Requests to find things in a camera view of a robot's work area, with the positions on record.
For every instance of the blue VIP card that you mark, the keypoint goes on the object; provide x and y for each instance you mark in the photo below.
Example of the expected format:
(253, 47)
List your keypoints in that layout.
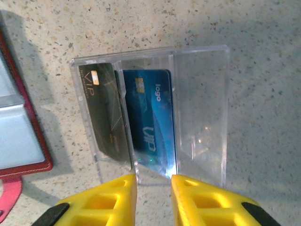
(152, 117)

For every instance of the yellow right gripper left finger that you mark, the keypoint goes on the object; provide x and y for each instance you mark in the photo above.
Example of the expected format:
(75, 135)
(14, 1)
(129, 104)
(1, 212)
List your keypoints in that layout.
(122, 195)

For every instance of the red leather card holder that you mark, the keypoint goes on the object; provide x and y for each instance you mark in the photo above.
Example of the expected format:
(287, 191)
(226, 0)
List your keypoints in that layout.
(16, 131)

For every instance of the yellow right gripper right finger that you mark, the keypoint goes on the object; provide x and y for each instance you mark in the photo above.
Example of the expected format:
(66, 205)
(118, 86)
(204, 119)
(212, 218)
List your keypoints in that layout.
(188, 200)

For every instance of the clear acrylic card stand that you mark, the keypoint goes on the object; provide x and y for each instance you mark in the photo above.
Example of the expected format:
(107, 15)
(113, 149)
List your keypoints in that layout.
(202, 106)

